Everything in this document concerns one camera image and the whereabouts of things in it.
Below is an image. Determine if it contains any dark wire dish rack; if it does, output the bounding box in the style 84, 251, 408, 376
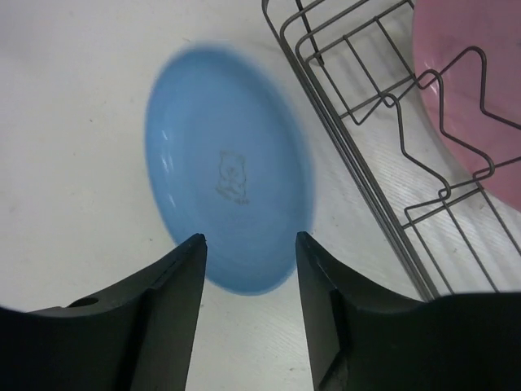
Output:
260, 1, 520, 299

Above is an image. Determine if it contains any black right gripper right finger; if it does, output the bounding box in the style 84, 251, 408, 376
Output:
296, 232, 520, 390

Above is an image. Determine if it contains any blue plastic plate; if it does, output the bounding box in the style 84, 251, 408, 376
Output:
144, 44, 315, 296

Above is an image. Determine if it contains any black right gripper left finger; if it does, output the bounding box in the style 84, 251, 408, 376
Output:
1, 234, 207, 390

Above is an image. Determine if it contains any pink plastic plate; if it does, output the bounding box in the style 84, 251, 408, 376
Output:
413, 1, 520, 209

